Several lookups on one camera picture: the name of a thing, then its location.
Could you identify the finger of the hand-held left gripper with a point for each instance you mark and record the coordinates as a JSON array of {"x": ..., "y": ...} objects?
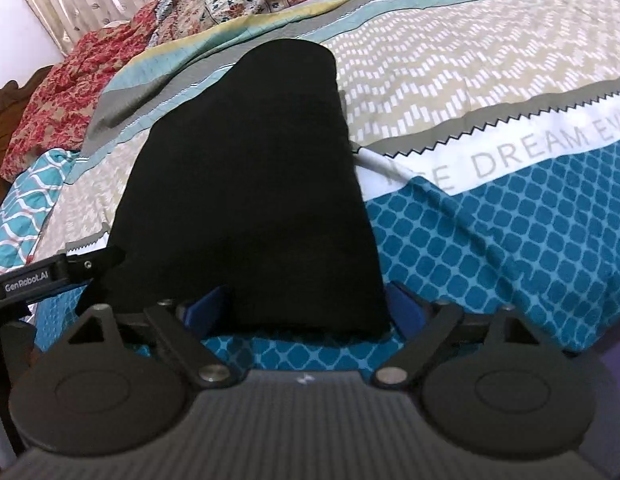
[{"x": 97, "y": 262}]

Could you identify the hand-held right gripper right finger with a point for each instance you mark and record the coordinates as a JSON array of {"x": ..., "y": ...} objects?
[{"x": 405, "y": 307}]

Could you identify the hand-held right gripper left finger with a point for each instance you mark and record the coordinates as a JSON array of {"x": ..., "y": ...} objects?
[{"x": 204, "y": 307}]

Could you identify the black pants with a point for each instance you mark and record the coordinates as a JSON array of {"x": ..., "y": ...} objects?
[{"x": 250, "y": 185}]

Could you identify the teal wave pattern cloth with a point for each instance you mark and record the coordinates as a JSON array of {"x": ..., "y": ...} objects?
[{"x": 19, "y": 210}]

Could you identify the carved wooden headboard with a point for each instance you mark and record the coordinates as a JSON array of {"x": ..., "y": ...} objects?
[{"x": 9, "y": 105}]

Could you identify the red floral cloth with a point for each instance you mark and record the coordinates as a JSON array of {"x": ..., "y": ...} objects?
[{"x": 69, "y": 85}]

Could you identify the patterned teal beige bedsheet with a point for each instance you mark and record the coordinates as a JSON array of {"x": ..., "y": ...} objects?
[{"x": 465, "y": 110}]

